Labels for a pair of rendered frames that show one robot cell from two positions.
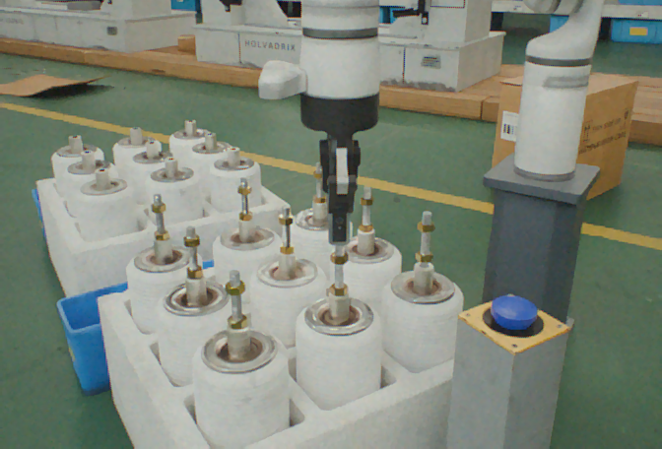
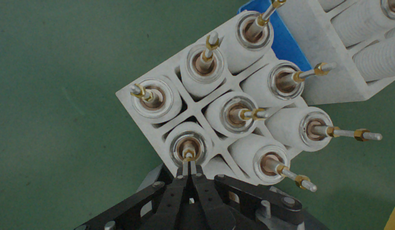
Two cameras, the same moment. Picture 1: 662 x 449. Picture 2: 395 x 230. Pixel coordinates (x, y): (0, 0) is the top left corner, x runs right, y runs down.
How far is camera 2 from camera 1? 60 cm
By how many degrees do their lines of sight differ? 64
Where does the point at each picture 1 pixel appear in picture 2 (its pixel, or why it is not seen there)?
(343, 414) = (158, 145)
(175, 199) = (359, 18)
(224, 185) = (385, 49)
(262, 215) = (352, 83)
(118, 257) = (298, 8)
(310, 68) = not seen: outside the picture
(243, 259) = (260, 83)
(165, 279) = (231, 39)
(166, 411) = (157, 69)
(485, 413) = not seen: hidden behind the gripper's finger
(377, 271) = (247, 170)
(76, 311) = (262, 6)
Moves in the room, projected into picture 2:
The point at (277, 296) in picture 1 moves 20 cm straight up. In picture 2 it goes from (214, 111) to (309, 96)
